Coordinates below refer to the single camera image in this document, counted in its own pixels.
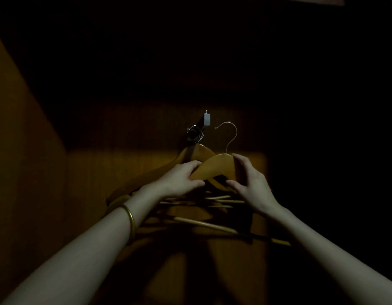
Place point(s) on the person's left hand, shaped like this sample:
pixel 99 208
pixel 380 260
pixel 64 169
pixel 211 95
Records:
pixel 175 182

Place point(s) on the small white tag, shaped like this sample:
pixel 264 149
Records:
pixel 207 119

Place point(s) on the brown wooden wardrobe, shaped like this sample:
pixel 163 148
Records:
pixel 34 171

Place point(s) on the metal wardrobe hook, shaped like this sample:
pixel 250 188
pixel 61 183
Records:
pixel 196 131

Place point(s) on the person's right hand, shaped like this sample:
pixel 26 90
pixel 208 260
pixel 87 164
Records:
pixel 257 190

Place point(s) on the person's left forearm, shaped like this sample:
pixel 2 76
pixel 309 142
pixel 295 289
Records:
pixel 75 266

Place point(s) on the person's right forearm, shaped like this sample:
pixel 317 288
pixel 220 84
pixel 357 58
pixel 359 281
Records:
pixel 335 263

